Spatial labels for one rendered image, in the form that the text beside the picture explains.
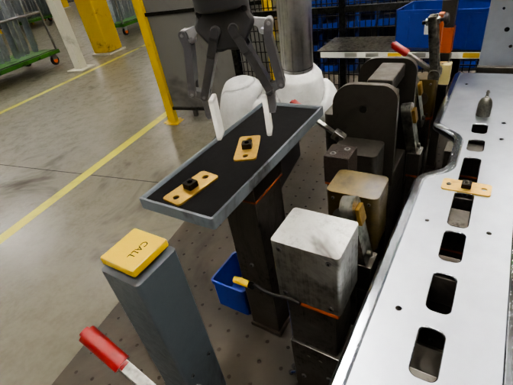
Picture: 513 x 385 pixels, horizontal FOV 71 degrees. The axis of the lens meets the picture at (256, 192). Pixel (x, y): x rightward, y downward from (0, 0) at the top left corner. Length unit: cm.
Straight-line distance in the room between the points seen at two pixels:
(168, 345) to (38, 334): 173
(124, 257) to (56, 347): 167
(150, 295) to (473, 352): 40
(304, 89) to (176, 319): 84
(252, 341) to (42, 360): 138
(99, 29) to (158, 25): 472
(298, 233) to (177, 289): 18
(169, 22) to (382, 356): 337
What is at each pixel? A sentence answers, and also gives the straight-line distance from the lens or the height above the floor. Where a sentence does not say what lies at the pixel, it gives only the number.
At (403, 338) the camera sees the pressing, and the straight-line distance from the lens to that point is 54.
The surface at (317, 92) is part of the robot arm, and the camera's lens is 120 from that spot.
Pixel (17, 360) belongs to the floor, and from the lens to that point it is 220.
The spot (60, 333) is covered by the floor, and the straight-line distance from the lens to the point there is 217.
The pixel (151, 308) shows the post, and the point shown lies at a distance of 49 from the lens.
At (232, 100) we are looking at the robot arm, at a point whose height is 104.
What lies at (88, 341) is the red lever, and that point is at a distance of 45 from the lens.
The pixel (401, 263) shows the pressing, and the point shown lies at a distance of 62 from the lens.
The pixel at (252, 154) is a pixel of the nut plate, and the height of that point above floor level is 116.
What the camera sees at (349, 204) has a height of 111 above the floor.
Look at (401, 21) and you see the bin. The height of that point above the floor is 112.
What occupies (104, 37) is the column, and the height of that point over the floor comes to 33.
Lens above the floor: 145
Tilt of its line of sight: 35 degrees down
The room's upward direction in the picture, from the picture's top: 10 degrees counter-clockwise
